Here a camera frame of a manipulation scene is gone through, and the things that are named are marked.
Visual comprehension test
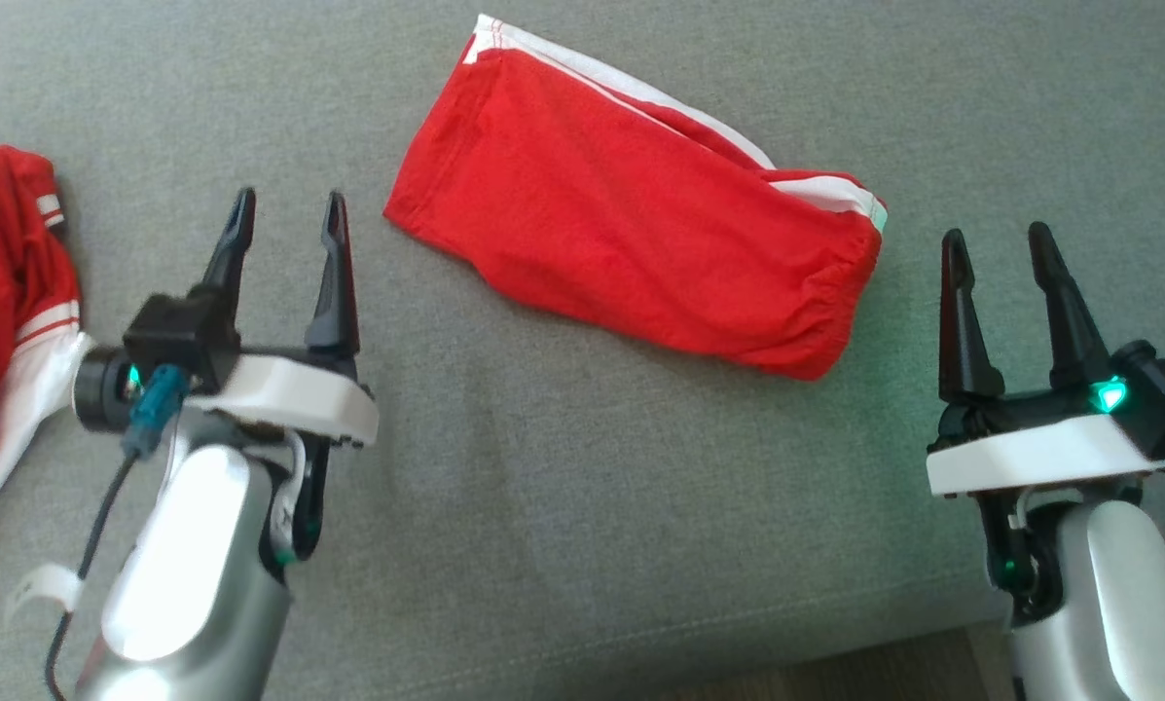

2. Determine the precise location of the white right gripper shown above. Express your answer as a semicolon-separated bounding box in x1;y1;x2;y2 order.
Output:
926;222;1165;499

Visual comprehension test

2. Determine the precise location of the black cable teal plug left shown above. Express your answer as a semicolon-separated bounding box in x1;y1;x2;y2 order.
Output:
8;365;191;701

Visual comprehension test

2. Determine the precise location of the red shorts white stripe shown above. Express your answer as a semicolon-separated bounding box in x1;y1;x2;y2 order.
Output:
383;13;890;381

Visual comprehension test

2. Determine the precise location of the grey sofa seat cushion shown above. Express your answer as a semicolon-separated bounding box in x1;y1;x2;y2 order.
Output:
0;0;1165;701

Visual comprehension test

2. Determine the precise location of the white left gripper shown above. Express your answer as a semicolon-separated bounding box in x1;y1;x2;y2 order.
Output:
183;187;381;449

